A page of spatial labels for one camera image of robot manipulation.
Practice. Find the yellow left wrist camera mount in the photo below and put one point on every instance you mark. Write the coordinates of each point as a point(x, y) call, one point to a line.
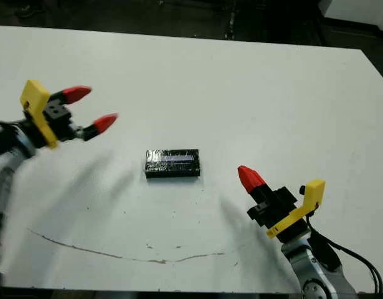
point(35, 96)

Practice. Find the dark metal chair pole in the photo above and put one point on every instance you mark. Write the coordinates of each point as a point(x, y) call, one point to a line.
point(231, 18)

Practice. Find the shiny black box lid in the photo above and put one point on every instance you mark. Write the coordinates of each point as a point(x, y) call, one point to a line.
point(172, 162)

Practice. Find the yellow right wrist camera mount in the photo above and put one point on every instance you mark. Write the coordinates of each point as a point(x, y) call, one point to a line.
point(314, 193)

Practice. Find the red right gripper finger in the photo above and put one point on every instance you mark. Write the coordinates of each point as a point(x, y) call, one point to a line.
point(256, 178)
point(247, 183)

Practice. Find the yellow wrist camera mount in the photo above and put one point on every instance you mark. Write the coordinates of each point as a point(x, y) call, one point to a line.
point(35, 96)
point(314, 193)

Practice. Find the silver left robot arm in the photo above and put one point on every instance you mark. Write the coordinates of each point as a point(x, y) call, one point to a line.
point(4, 174)

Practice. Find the white cabinet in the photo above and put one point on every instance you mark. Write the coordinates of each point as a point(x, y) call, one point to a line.
point(356, 12)

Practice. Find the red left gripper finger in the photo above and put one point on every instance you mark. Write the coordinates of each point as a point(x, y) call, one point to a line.
point(74, 94)
point(104, 123)

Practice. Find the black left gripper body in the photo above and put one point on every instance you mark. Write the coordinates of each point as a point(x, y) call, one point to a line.
point(58, 123)

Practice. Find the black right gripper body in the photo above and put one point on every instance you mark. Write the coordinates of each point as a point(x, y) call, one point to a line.
point(278, 211)

